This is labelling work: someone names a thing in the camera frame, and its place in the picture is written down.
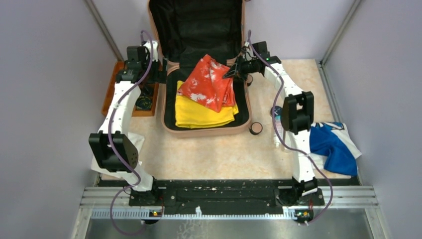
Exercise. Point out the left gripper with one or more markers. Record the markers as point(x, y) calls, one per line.
point(159, 76)

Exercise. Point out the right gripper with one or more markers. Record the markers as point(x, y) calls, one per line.
point(232, 71)

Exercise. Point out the red white cloth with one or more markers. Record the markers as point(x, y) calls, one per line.
point(208, 69)

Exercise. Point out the yellow cloth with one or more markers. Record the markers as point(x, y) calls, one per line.
point(190, 113)

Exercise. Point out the pink suitcase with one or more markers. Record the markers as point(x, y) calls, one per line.
point(186, 31)

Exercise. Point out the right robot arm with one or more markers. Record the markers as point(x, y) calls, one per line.
point(292, 113)

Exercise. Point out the white cloth under left arm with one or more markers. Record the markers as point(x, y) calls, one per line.
point(106, 162)

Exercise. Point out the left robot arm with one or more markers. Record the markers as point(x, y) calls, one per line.
point(115, 149)

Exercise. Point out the wooden compartment tray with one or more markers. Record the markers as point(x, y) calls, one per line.
point(136, 113)

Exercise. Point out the rolled yellow green tie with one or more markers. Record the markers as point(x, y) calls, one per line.
point(143, 103)

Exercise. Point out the black round jar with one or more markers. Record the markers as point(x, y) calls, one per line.
point(276, 111)

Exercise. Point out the blue white shirt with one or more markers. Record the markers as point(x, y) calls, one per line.
point(332, 148)

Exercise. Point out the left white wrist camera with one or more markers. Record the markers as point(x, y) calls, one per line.
point(152, 46)

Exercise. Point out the aluminium rail frame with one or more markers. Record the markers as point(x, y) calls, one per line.
point(113, 201)

